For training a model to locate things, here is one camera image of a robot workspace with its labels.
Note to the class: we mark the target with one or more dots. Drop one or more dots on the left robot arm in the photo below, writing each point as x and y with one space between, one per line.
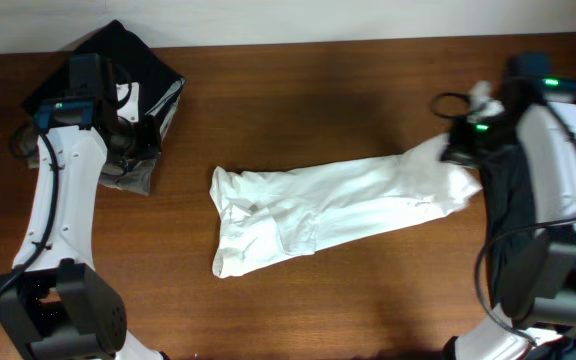
53 304

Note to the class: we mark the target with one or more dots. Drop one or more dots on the white t-shirt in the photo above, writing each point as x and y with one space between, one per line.
271 217

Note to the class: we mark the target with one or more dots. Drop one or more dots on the black folded garment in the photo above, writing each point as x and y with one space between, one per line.
114 53

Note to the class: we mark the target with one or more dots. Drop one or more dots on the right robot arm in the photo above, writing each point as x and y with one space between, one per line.
523 143

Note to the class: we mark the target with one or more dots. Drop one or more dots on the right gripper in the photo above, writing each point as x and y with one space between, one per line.
460 151

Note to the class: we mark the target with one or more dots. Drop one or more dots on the dark crumpled garment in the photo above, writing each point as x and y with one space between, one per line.
509 205

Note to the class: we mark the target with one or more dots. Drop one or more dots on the grey folded garment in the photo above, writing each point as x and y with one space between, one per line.
138 175

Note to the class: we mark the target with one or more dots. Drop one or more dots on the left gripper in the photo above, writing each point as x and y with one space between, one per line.
149 135

